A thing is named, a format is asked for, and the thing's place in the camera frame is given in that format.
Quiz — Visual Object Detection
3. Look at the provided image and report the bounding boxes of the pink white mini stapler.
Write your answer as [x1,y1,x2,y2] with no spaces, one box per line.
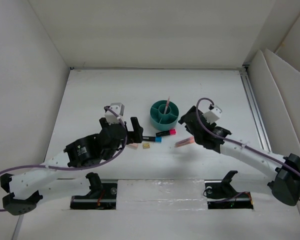
[128,143,139,150]

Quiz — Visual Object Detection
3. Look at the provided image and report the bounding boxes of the brown translucent pen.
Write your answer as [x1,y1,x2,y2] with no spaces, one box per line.
[174,139,195,148]

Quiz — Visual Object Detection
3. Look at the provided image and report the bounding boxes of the purple translucent pen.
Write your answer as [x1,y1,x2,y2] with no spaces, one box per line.
[174,136,195,148]

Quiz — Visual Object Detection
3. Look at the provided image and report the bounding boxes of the yellow eraser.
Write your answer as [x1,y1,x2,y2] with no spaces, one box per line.
[142,143,150,149]

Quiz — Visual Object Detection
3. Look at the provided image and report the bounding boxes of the white foam boards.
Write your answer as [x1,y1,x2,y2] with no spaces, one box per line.
[247,49,300,157]

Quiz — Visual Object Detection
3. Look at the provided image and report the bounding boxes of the aluminium rail right side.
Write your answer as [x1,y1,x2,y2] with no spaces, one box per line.
[239,64,272,152]

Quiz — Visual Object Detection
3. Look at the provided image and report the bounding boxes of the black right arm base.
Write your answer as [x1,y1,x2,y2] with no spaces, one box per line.
[202,170,254,210]

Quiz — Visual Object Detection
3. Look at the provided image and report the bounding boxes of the blue capped black highlighter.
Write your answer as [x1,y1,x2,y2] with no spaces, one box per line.
[142,136,162,143]

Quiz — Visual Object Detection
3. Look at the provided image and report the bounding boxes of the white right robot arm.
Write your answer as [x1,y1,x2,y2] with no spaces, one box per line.
[178,105,300,206]

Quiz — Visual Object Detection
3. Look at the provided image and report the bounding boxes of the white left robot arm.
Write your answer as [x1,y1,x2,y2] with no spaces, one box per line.
[0,117,144,216]

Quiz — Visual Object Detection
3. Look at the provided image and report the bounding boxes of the pink capped black highlighter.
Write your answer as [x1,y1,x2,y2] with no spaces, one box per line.
[155,129,177,137]

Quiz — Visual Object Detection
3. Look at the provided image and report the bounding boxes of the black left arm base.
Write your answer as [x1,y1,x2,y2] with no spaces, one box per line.
[70,172,118,210]

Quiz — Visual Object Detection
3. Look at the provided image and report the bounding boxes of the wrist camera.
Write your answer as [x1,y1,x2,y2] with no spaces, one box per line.
[203,104,223,124]
[104,102,125,125]

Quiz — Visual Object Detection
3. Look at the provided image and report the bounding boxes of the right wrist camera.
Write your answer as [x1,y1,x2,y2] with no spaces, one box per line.
[203,104,223,124]

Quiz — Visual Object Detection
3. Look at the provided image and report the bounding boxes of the teal round divided organizer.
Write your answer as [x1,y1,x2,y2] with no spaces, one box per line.
[149,100,179,131]

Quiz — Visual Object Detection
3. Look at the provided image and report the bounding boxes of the red translucent pen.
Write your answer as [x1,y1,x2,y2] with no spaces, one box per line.
[163,96,170,115]

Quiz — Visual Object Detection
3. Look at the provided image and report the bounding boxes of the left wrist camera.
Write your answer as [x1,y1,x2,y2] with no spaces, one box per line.
[104,102,125,125]

